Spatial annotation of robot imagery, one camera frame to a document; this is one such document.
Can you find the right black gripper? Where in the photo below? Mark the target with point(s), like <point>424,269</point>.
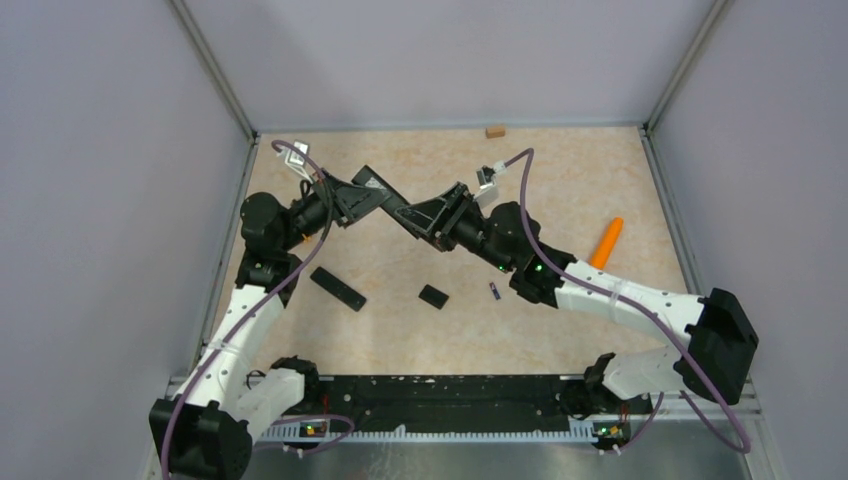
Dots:
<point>436,220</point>

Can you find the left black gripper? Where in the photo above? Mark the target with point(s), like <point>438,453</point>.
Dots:
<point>349,200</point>

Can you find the black remote control with buttons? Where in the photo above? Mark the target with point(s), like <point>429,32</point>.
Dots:
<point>392,199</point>

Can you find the black battery cover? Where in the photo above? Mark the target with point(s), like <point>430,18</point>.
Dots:
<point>433,296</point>

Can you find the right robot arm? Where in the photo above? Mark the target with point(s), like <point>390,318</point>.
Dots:
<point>709,342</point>

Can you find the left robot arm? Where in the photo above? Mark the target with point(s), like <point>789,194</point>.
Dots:
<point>208,429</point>

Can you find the purple blue battery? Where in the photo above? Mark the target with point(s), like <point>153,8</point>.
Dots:
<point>495,291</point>

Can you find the brown wooden block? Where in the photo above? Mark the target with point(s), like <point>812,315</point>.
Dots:
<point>495,131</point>

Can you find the orange toy microphone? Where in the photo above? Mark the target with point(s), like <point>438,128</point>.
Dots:
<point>606,244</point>

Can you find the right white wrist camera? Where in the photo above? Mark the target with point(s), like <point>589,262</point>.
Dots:
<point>488,190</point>

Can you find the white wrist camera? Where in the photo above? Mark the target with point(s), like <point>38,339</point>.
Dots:
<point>488,190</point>
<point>292,158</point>

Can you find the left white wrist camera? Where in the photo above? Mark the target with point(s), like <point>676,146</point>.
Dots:
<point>292,158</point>

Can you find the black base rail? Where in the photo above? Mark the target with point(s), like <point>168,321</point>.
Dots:
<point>442,404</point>

